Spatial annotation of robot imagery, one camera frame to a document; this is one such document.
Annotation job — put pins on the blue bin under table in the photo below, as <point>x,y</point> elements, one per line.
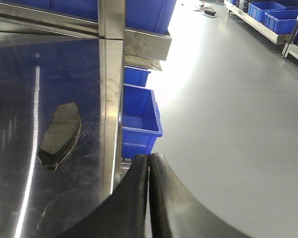
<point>141,124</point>

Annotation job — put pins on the blue bin on background shelf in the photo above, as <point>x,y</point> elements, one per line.
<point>281,22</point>

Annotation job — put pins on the right blue plastic bin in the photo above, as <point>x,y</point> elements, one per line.
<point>149,15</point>

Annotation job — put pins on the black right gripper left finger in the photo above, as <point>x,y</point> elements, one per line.
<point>123,213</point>

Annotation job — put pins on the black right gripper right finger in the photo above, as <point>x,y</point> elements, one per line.
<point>175,212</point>

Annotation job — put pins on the grey brake pad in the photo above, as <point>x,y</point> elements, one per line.
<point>60,138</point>

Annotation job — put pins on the background steel shelf rack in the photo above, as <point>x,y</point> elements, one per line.
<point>253,13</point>

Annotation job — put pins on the stainless steel rack frame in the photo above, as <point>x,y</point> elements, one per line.
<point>119,45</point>

